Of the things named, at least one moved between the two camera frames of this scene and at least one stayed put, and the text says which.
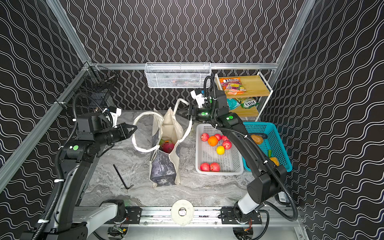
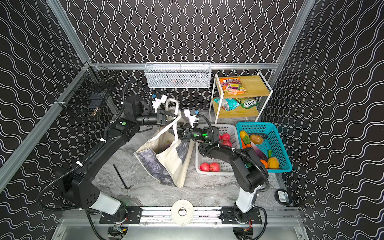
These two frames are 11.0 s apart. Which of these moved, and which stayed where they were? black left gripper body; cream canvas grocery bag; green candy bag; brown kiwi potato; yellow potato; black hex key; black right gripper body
Moved: cream canvas grocery bag; black right gripper body; black left gripper body
Stayed: brown kiwi potato; yellow potato; green candy bag; black hex key
